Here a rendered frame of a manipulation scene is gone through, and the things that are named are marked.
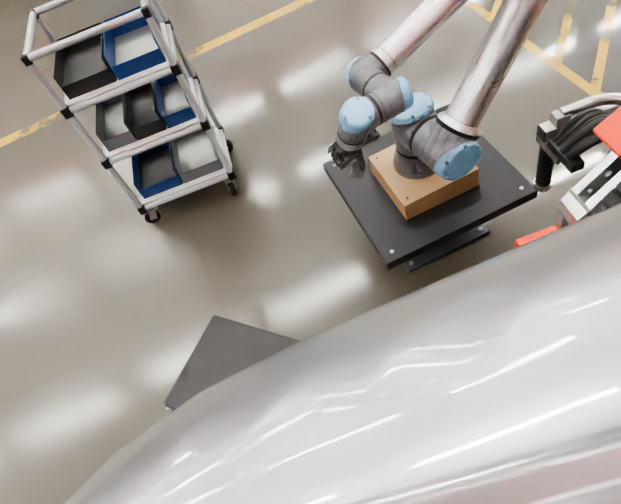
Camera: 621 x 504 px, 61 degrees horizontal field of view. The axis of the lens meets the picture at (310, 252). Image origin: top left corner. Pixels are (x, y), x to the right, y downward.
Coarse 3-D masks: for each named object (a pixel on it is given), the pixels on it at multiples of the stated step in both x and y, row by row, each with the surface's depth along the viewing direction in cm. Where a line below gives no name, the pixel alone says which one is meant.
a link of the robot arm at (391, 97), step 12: (372, 84) 146; (384, 84) 144; (396, 84) 143; (408, 84) 143; (372, 96) 142; (384, 96) 142; (396, 96) 142; (408, 96) 143; (384, 108) 142; (396, 108) 143; (408, 108) 147; (384, 120) 144
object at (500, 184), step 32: (352, 160) 218; (480, 160) 201; (352, 192) 208; (384, 192) 204; (480, 192) 192; (512, 192) 189; (384, 224) 195; (416, 224) 191; (448, 224) 187; (480, 224) 188; (384, 256) 186; (416, 256) 217
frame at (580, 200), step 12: (612, 156) 96; (600, 168) 97; (612, 168) 97; (588, 180) 99; (600, 180) 99; (612, 180) 95; (576, 192) 100; (588, 192) 101; (600, 192) 96; (564, 204) 102; (576, 204) 100; (588, 204) 98; (564, 216) 103; (576, 216) 100
